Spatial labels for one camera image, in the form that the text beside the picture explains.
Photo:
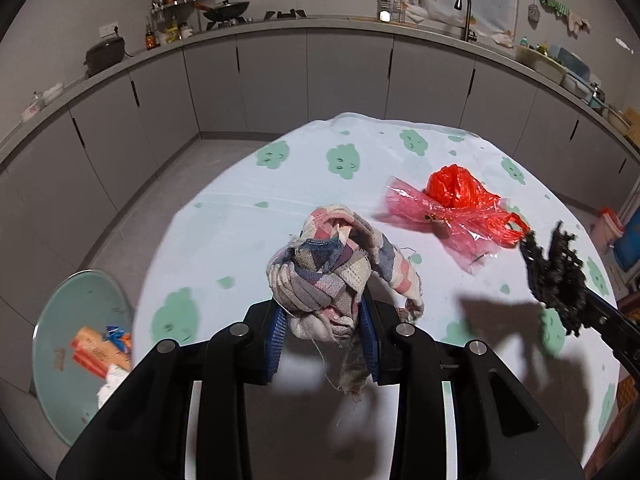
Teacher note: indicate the wall socket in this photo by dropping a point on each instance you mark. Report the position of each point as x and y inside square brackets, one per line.
[110, 29]

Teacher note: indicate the spice rack with bottles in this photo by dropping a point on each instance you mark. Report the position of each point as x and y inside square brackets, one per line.
[170, 20]

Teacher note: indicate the round table with tablecloth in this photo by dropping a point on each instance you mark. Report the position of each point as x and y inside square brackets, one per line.
[240, 210]

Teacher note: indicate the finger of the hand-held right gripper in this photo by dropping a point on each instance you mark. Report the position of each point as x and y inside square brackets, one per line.
[622, 352]
[610, 316]

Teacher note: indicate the blue lidded container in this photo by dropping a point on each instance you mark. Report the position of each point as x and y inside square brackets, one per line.
[575, 60]

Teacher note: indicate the green striped hanging cloth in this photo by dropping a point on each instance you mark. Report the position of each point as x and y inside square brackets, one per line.
[552, 1]

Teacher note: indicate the black wok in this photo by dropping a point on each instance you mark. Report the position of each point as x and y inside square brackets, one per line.
[225, 10]

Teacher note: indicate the red plastic bag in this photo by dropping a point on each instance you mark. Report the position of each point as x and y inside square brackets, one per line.
[455, 185]

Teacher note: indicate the white hanging glove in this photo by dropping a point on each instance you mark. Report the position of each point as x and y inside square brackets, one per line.
[579, 22]

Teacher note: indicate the metal faucet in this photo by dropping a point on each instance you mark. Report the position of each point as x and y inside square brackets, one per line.
[467, 15]

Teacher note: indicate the dark rice cooker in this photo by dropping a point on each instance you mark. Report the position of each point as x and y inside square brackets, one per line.
[105, 55]

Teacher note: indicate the pale green round bin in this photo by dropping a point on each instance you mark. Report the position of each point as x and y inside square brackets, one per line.
[75, 305]

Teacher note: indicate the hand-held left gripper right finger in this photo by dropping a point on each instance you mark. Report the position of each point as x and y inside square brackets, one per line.
[367, 342]

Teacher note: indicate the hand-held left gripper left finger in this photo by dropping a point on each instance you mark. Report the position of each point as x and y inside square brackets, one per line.
[277, 337]

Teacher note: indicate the grey kitchen counter cabinets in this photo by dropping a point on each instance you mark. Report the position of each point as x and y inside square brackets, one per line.
[280, 75]

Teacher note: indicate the dark knitted cloth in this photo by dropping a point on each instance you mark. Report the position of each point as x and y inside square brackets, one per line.
[552, 280]

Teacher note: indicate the red and white bucket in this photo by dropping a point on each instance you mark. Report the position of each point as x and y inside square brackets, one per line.
[607, 227]

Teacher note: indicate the pink plastic bag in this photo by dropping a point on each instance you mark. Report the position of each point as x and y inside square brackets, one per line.
[415, 207]

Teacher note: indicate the metal knife rack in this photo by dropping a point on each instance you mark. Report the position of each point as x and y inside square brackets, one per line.
[390, 2]

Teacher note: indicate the white plastic basin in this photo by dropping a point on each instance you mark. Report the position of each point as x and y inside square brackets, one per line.
[540, 62]

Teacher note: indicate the orange and blue wrapper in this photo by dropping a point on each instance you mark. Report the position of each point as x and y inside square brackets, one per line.
[116, 337]

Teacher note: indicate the gas stove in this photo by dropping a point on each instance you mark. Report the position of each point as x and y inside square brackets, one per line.
[285, 14]

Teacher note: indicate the hanging scrubber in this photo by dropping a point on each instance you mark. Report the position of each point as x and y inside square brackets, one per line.
[534, 12]

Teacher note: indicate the orange snack wrapper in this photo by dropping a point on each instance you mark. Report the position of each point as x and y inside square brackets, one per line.
[92, 352]

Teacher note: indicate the plaid cloth rag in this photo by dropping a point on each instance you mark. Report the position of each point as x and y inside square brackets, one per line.
[325, 280]

